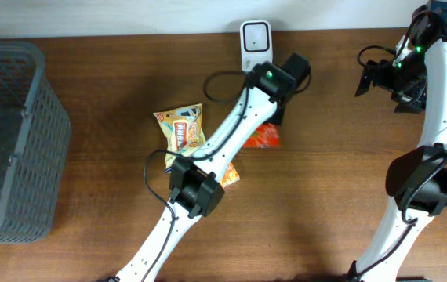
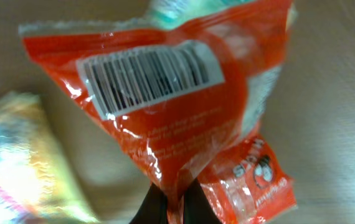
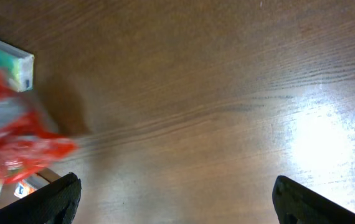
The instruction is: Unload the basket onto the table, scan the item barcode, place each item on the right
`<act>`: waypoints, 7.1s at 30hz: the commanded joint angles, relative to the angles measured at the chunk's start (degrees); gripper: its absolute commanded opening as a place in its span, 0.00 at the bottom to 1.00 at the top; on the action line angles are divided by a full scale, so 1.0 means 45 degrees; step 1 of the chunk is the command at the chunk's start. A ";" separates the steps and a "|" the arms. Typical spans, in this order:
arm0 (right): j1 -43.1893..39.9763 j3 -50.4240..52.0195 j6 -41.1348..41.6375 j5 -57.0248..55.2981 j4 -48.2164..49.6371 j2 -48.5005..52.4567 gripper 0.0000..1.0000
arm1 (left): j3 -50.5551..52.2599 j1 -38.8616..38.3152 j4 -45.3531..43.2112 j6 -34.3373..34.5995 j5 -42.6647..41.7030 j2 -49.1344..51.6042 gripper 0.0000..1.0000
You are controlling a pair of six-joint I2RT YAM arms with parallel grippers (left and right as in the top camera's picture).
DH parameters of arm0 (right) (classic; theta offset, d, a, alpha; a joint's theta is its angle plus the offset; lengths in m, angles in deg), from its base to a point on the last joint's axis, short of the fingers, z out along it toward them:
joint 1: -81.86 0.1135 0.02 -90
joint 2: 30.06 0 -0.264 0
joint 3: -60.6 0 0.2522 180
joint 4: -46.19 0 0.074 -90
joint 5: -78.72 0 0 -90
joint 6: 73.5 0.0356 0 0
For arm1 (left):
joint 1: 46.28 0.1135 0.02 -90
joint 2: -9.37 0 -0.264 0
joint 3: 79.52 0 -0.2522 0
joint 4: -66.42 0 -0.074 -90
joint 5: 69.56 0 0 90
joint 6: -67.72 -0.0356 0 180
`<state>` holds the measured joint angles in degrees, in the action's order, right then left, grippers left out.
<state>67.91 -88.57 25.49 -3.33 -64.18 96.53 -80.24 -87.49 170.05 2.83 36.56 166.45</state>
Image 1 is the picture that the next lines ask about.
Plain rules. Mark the grey plastic basket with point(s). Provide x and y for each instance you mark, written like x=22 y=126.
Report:
x=35 y=133

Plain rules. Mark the blue white packet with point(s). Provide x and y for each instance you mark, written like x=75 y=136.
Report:
x=167 y=169

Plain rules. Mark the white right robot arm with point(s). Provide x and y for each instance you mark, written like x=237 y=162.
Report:
x=416 y=182

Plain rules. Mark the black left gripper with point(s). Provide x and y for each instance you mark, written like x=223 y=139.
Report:
x=277 y=116

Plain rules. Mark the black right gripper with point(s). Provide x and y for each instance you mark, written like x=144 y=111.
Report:
x=377 y=78

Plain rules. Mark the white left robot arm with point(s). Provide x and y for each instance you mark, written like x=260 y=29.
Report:
x=194 y=182

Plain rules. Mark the yellow snack bag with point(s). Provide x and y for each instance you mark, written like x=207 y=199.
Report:
x=182 y=128

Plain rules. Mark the orange tissue pack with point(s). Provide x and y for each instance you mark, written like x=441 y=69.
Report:
x=230 y=176

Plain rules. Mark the red candy bag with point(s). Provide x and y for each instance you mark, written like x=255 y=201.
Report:
x=266 y=135

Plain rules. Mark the white barcode scanner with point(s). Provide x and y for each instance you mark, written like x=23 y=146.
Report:
x=256 y=43

